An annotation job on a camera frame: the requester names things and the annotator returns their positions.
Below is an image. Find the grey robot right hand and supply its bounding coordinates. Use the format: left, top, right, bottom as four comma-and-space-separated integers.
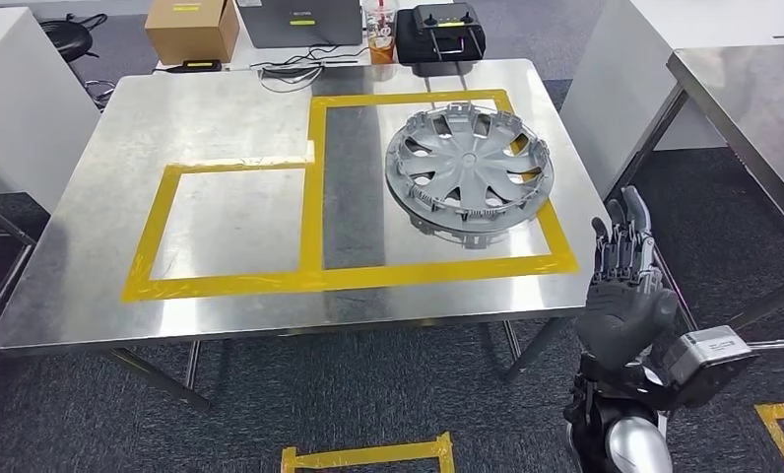
574, 185, 681, 367

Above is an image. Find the grey plastic wheel hubcap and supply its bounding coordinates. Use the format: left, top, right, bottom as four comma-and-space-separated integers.
383, 101, 555, 237

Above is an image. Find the steel workbench table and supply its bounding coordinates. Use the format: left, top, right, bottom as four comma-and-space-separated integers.
0, 58, 612, 414
604, 43, 784, 351

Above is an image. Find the yellow floor tape square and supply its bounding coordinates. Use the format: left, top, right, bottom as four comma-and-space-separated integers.
280, 431, 457, 473
754, 401, 784, 473

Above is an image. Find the large yellow table tape square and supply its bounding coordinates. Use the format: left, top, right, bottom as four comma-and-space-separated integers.
305, 89, 580, 293

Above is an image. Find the black remote controller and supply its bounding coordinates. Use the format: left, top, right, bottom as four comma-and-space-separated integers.
395, 2, 488, 67

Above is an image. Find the clear drink cup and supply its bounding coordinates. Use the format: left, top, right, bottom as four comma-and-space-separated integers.
361, 0, 401, 66

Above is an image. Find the grey laptop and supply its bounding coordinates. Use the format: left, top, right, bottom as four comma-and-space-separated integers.
236, 0, 365, 49

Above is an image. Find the white desk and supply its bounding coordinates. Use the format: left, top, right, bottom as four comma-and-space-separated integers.
154, 0, 435, 74

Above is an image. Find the small yellow table tape square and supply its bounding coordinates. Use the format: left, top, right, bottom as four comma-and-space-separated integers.
120, 140, 326, 304

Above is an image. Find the black device with yellow label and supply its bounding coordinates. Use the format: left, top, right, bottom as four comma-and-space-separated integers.
166, 59, 224, 74

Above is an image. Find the brown cardboard box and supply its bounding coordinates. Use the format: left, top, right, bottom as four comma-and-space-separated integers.
144, 0, 241, 66

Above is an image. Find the black round stool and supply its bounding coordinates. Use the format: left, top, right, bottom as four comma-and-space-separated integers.
37, 13, 110, 64

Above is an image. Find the white cabinet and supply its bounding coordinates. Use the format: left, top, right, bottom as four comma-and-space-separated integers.
0, 7, 101, 214

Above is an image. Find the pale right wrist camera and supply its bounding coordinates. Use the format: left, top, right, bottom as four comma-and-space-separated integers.
662, 324, 760, 410

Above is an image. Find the black cable bundle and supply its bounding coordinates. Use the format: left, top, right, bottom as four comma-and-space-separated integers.
249, 42, 361, 94

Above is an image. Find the dark metal table frame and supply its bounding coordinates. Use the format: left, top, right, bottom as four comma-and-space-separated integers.
0, 194, 38, 344

